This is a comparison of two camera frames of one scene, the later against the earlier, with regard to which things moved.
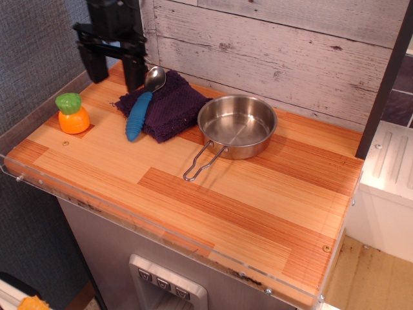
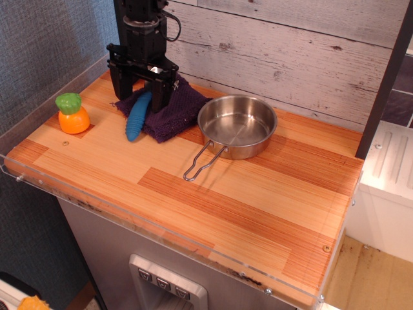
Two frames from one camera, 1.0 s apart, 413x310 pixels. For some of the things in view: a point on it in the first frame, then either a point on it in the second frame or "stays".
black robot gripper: x=114 y=28 to x=145 y=52
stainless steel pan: x=241 y=125 stays
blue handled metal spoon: x=155 y=78 stays
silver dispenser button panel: x=157 y=287 stays
